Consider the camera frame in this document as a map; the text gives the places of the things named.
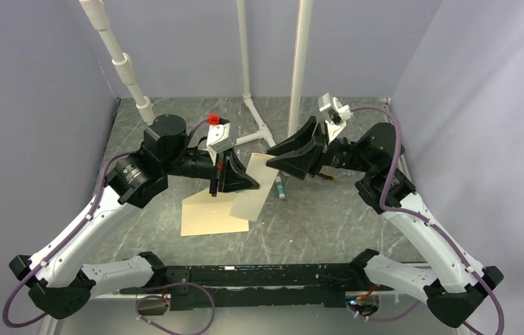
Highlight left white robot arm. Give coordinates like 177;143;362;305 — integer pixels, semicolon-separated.
9;114;260;320

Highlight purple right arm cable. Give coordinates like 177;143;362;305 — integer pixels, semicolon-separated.
349;105;505;335

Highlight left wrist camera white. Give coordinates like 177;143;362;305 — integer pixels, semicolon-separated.
206;123;236;163

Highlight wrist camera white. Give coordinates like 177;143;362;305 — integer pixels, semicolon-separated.
318;93;352;143
206;123;236;163

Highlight white PVC pipe frame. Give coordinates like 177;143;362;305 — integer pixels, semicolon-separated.
79;0;313;149

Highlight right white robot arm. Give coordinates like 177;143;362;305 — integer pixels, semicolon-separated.
267;117;504;328

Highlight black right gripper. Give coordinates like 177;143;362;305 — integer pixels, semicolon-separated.
266;116;374;179

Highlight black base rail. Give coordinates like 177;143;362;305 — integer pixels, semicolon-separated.
119;263;388;311

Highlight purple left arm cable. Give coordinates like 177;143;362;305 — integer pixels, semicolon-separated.
1;115;211;329

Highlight white letter paper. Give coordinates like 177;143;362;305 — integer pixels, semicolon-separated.
229;153;281;223

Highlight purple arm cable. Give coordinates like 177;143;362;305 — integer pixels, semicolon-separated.
349;105;505;335
1;115;211;329

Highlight yellow handled pliers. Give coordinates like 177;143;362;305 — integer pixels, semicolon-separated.
317;172;338;181

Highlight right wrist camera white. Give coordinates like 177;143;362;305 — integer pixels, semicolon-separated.
318;93;352;143

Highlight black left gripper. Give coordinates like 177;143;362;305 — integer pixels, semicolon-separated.
163;145;260;197

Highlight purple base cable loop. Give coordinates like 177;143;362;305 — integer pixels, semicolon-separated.
135;282;217;335

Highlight tan paper envelope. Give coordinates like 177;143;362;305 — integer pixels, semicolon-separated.
181;190;249;237

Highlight white green glue stick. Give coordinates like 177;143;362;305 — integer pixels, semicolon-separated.
275;176;286;200

